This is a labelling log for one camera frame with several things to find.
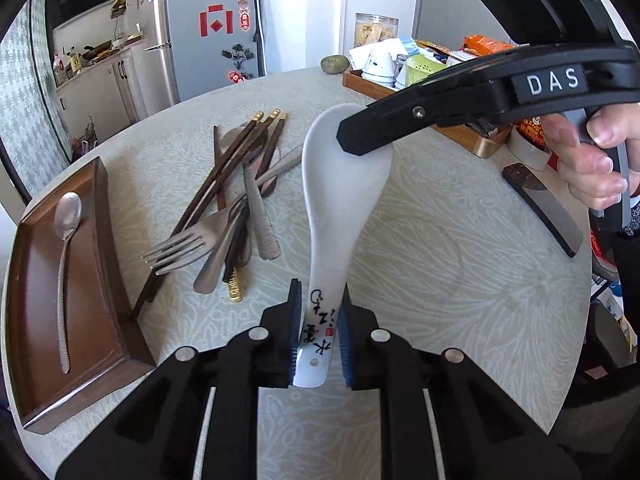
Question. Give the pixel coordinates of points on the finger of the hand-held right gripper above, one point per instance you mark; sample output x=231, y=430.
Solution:
x=380, y=120

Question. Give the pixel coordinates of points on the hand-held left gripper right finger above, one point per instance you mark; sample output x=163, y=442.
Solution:
x=345, y=355

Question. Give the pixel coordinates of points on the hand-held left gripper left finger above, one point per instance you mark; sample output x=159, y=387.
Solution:
x=295, y=332

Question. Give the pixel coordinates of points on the white ceramic spoon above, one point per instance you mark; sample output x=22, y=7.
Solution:
x=345, y=190

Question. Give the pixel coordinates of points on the steel fork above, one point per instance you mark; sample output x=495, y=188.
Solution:
x=185, y=250

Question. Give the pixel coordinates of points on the small hammered steel spoon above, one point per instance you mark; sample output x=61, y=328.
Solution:
x=68, y=215

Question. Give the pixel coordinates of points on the brown wooden tray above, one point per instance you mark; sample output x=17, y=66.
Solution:
x=35, y=310

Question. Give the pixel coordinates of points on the person's right hand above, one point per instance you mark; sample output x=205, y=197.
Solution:
x=580, y=165

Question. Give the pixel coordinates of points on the stack of white cups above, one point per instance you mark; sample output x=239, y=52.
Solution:
x=377, y=65

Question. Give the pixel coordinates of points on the green strainer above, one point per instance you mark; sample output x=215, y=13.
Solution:
x=422, y=67

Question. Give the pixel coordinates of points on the grey-green stone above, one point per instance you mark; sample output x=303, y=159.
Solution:
x=334, y=64

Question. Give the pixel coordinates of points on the blue and white box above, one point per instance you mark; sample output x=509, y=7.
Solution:
x=412, y=47

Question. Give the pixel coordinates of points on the orange snack packet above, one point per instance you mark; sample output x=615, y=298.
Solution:
x=487, y=44

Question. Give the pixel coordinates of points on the glass snack jar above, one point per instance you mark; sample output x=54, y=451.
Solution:
x=376, y=30

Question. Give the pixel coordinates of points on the tape roll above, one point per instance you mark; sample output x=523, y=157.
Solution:
x=527, y=155

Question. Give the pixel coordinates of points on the pale patterned tablecloth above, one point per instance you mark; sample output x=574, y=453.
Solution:
x=450, y=260

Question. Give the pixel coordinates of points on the black sharpening stone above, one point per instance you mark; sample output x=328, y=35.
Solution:
x=547, y=210

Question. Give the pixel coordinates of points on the silver fridge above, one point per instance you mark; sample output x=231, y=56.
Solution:
x=200, y=70

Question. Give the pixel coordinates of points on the red square fridge sticker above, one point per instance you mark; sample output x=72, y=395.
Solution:
x=217, y=21

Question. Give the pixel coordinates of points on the white kitchen cabinets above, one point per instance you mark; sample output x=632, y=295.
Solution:
x=100, y=90

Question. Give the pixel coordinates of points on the dried plant bundle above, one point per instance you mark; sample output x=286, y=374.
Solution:
x=85, y=137

